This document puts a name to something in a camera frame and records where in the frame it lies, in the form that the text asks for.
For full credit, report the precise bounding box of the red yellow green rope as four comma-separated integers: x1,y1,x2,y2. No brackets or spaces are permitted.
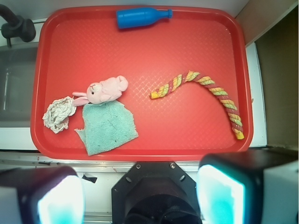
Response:
150,70,245,140

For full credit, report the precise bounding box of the teal cloth rag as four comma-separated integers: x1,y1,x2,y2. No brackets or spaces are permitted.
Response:
75,100,138,156

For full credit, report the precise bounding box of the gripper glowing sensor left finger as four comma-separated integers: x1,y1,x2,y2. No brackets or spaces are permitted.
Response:
0,166,85,224

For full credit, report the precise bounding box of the pink plush bunny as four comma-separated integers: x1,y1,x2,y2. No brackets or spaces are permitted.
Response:
72,76,128,106

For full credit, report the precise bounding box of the crumpled white paper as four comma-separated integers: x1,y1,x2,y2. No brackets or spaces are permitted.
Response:
43,96,77,134

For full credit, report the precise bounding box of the blue plastic bottle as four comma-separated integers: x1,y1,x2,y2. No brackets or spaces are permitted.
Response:
116,7,173,29

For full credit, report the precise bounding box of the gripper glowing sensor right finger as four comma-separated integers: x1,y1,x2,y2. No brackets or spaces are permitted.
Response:
196,149,299,224

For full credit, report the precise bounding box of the red plastic tray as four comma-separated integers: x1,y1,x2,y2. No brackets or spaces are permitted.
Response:
30,6,253,161

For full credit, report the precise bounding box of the black faucet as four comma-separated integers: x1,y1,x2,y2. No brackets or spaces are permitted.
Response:
0,4,36,48

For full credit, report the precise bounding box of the metal sink basin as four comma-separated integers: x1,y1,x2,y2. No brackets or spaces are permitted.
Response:
0,43,38,128

